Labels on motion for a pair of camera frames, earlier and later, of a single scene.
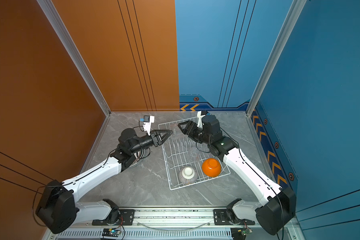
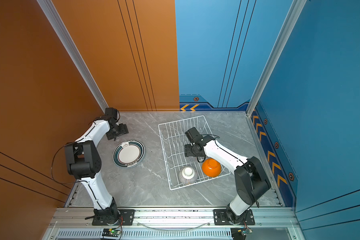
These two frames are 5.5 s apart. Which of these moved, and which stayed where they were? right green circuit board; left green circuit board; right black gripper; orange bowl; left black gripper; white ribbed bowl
Moved: right black gripper; left black gripper
Stayed: left green circuit board; white ribbed bowl; right green circuit board; orange bowl
